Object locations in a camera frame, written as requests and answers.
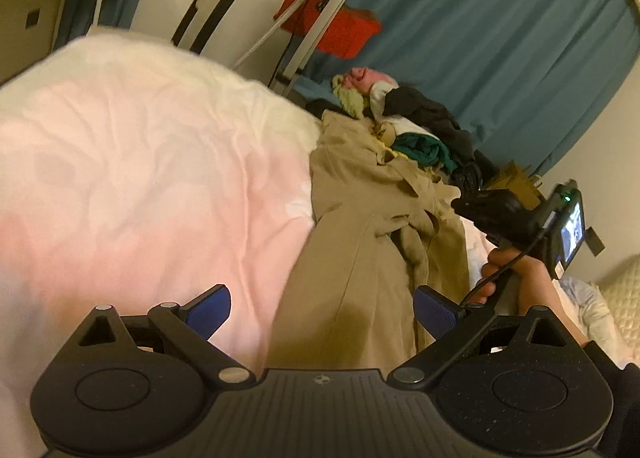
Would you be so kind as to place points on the wrist camera with screen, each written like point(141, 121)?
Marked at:
point(565, 230)

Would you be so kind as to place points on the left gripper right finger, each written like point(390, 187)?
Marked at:
point(457, 331)

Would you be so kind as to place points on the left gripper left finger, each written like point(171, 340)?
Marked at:
point(186, 329)

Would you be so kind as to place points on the beige trench coat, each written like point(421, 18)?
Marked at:
point(383, 228)

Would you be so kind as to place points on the person right hand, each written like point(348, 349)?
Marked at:
point(536, 286)

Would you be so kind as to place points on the red fabric bag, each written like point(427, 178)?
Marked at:
point(349, 31)

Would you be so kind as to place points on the blue curtain right panel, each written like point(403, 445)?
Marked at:
point(526, 78)

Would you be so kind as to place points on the pile of mixed clothes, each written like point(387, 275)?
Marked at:
point(412, 125)

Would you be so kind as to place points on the white quilted pillow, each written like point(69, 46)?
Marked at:
point(617, 310)

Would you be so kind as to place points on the brown cardboard box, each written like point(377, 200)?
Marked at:
point(513, 178)

